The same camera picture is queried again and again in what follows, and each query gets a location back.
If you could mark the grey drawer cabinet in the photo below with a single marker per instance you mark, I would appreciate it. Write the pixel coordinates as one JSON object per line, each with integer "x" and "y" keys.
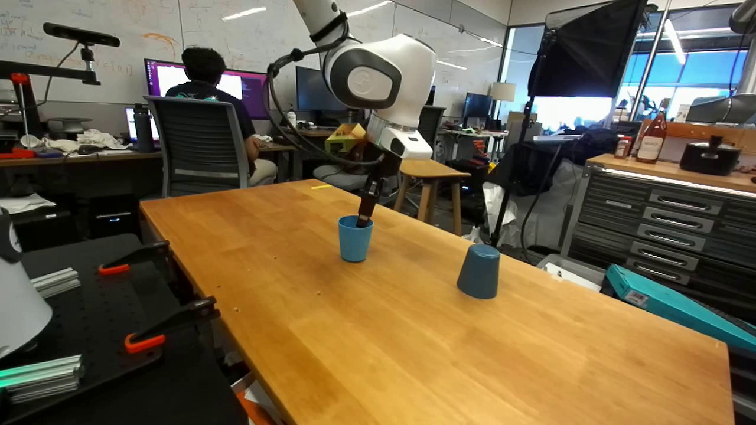
{"x": 670, "y": 226}

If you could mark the grey mesh office chair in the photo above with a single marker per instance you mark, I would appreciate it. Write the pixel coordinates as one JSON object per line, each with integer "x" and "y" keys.
{"x": 197, "y": 145}

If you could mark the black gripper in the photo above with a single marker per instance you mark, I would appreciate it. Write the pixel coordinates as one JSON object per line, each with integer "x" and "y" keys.
{"x": 383, "y": 174}

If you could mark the seated person in dark shirt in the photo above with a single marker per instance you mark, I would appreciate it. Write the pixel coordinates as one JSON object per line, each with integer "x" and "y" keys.
{"x": 207, "y": 68}

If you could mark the black softbox stand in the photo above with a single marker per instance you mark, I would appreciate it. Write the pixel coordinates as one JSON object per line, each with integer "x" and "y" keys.
{"x": 515, "y": 173}

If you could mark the small aluminium extrusion stack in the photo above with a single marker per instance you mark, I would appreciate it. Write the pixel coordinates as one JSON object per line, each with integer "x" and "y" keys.
{"x": 57, "y": 281}

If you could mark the black device on cabinet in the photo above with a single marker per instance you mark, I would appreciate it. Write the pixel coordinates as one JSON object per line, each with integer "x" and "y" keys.
{"x": 710, "y": 155}

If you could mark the aluminium extrusion bars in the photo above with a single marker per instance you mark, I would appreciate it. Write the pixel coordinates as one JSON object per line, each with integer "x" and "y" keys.
{"x": 38, "y": 375}

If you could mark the wooden stool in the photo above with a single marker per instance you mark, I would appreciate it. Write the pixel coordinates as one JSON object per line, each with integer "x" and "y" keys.
{"x": 430, "y": 170}

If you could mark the red can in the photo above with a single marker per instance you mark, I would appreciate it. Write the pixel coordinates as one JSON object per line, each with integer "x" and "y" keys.
{"x": 624, "y": 146}

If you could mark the white table lamp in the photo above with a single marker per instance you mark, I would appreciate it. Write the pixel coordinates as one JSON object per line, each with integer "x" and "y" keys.
{"x": 501, "y": 91}

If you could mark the black softbox light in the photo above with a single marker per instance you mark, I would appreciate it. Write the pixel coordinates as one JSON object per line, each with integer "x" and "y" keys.
{"x": 586, "y": 50}

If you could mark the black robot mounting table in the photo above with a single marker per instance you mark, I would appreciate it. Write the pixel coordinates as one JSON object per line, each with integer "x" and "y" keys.
{"x": 102, "y": 369}

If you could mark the monitor with purple screen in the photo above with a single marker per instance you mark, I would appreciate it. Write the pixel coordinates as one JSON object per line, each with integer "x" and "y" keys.
{"x": 251, "y": 91}

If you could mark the dark computer monitor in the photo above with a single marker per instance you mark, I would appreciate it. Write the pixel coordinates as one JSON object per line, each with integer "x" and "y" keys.
{"x": 319, "y": 92}

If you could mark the grey-blue inverted cup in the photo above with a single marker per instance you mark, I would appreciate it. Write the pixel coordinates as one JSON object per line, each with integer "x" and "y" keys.
{"x": 479, "y": 275}

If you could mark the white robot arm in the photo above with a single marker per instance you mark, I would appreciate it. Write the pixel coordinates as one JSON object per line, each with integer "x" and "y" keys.
{"x": 379, "y": 73}

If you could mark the black camera on red arm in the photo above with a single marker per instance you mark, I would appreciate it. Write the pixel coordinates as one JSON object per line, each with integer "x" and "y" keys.
{"x": 79, "y": 33}

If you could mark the bright blue plastic cup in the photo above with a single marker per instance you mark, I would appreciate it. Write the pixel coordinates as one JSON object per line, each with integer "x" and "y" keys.
{"x": 356, "y": 240}

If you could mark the amber bottle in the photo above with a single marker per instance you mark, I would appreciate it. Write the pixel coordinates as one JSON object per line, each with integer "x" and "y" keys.
{"x": 650, "y": 142}

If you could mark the multicoloured cube toy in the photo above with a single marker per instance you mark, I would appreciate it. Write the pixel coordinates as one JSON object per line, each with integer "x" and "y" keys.
{"x": 345, "y": 139}

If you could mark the teal hard case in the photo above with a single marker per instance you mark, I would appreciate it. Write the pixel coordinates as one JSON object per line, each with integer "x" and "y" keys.
{"x": 676, "y": 307}

